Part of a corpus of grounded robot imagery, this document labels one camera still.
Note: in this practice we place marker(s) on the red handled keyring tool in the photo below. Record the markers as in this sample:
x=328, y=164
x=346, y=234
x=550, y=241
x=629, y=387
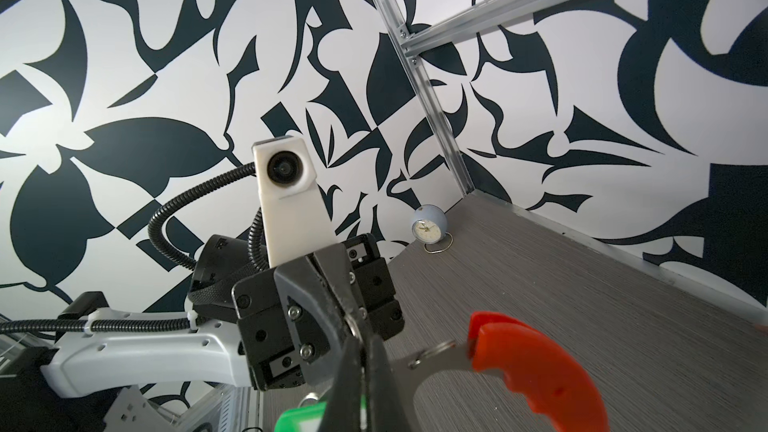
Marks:
x=529, y=363

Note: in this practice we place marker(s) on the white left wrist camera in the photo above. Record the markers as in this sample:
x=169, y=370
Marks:
x=295, y=218

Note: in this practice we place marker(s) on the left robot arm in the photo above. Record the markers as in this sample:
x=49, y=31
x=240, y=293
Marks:
x=100, y=354

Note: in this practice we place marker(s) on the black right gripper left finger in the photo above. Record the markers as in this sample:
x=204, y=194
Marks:
x=343, y=409

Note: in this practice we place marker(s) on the key with green tag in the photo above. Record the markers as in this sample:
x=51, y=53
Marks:
x=309, y=418

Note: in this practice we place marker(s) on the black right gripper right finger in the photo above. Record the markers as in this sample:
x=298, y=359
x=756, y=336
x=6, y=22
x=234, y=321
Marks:
x=384, y=406

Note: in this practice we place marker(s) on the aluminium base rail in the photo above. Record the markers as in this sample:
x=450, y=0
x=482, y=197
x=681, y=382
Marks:
x=224, y=408

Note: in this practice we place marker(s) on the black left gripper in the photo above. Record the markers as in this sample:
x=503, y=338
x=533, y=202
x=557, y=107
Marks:
x=295, y=319

